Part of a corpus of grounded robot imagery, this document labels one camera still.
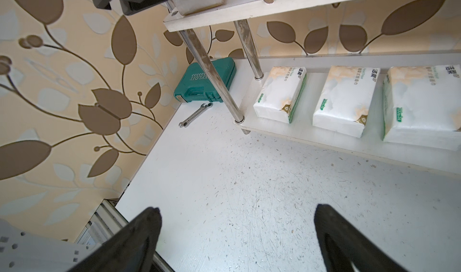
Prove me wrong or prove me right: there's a white tissue pack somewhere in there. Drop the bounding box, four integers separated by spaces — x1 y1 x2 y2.
312 66 381 138
383 64 461 151
253 67 307 124

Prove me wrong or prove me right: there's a silver combination wrench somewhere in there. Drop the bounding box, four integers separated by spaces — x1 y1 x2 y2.
178 103 213 128

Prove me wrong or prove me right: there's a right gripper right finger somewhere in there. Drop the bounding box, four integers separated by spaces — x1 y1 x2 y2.
314 204 406 272

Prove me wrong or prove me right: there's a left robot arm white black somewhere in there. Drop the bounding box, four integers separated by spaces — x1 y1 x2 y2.
1 0 168 272

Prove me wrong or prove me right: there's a green tool case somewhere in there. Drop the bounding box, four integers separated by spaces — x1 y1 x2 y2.
174 57 237 103

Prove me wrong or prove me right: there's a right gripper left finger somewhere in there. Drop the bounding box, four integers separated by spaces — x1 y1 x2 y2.
70 207 162 272

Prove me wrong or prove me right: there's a white two-tier shelf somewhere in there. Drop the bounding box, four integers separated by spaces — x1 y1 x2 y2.
164 0 461 178

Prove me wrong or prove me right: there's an aluminium front rail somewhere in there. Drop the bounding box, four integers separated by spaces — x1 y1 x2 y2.
75 199 174 272

